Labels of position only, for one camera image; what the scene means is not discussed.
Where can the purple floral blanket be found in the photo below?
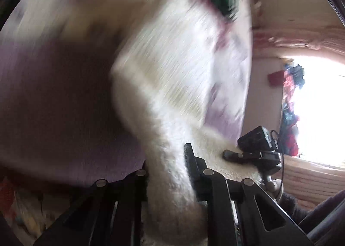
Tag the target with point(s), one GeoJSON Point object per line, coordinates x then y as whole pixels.
{"type": "Point", "coordinates": [59, 87]}

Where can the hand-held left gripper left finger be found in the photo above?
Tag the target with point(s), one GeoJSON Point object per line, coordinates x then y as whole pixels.
{"type": "Point", "coordinates": [138, 181]}

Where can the person's right forearm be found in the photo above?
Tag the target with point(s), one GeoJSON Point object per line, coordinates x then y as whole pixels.
{"type": "Point", "coordinates": [310, 213]}

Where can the pile of mixed clothes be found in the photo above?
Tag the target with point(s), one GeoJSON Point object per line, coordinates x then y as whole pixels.
{"type": "Point", "coordinates": [291, 95]}

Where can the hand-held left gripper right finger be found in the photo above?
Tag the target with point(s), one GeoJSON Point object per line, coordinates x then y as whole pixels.
{"type": "Point", "coordinates": [190, 162]}

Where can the white tweed jacket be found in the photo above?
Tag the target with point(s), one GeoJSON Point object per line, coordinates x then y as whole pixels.
{"type": "Point", "coordinates": [172, 87]}

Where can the tied pink floral curtain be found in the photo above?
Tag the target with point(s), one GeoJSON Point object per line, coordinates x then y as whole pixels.
{"type": "Point", "coordinates": [302, 42]}

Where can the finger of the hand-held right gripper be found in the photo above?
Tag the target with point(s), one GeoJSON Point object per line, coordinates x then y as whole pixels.
{"type": "Point", "coordinates": [233, 155]}

